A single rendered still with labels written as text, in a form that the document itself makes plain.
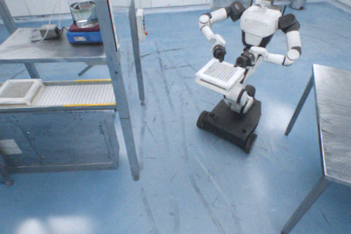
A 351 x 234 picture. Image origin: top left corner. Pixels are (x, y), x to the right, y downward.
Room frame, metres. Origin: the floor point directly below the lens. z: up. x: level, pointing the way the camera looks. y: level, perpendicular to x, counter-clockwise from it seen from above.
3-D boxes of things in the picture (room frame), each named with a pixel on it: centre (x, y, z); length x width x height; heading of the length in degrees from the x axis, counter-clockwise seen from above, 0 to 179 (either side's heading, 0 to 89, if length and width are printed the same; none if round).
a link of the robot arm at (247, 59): (1.42, -0.48, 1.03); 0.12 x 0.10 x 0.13; 137
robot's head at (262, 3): (1.80, -0.66, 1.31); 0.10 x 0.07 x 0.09; 54
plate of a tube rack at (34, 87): (1.26, 1.09, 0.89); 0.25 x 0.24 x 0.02; 3
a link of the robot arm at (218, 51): (1.51, -0.32, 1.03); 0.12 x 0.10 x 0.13; 177
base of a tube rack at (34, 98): (1.26, 1.09, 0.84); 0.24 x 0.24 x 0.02; 3
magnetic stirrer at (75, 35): (1.32, 0.51, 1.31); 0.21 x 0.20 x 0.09; 3
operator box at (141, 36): (2.15, 0.33, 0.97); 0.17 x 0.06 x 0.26; 3
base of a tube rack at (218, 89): (1.29, -0.30, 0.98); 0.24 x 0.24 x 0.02; 55
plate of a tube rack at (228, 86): (1.29, -0.30, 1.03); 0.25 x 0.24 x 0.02; 55
